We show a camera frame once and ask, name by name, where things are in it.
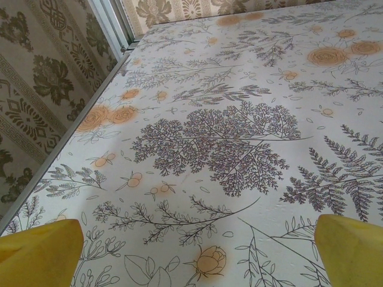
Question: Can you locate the aluminium corner post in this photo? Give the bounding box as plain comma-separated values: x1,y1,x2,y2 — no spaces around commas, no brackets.
89,0,137,57

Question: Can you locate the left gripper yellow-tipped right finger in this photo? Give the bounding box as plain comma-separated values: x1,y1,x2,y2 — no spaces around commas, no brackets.
314,213,383,287

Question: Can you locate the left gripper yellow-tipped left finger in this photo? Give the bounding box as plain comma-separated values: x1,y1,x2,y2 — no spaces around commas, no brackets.
0,218,84,287

